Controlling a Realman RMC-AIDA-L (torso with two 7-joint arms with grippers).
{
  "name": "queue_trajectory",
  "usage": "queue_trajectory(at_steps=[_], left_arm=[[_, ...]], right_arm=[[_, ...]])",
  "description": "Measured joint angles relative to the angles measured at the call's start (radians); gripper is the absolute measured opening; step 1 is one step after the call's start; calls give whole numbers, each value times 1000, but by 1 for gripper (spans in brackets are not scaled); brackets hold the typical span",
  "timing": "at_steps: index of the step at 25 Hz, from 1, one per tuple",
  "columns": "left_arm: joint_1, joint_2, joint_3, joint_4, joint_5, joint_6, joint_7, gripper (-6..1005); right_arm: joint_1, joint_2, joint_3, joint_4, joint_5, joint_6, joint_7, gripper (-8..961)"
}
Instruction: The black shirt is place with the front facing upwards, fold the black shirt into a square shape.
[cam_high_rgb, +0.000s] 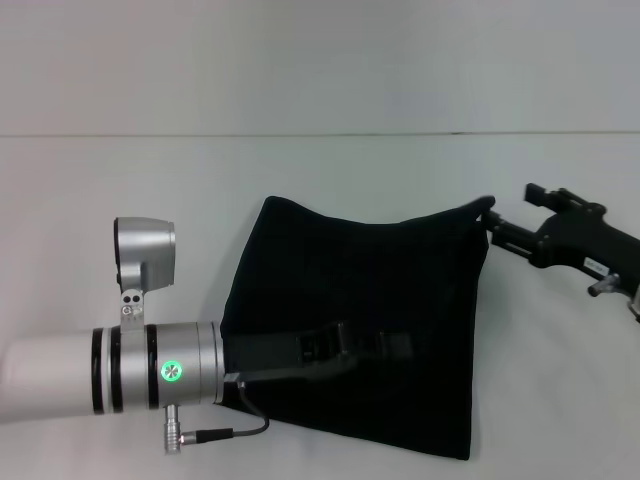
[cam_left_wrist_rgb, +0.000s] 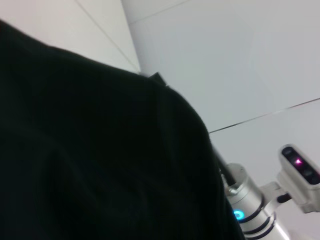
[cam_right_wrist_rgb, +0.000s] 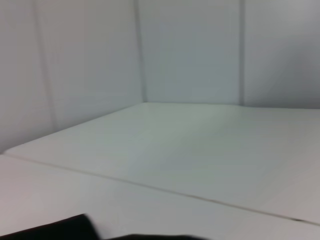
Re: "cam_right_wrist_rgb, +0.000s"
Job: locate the black shirt with FREE print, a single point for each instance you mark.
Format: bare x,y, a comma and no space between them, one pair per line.
62,228

